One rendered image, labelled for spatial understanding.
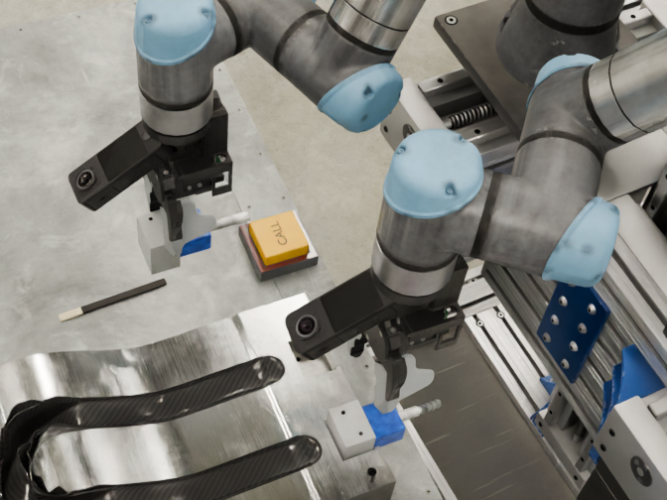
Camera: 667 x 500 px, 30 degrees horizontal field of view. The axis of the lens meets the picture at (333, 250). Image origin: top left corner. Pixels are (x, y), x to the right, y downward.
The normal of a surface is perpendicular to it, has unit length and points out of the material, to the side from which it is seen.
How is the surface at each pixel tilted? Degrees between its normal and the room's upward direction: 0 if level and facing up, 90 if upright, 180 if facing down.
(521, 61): 73
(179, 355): 3
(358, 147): 0
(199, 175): 90
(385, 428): 0
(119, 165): 33
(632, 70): 56
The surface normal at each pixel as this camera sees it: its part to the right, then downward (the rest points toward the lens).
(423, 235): -0.26, 0.77
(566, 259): -0.16, 0.48
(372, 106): 0.68, 0.64
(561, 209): 0.05, -0.48
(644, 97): -0.54, 0.47
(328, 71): -0.44, 0.16
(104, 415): 0.51, -0.65
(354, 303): -0.38, -0.34
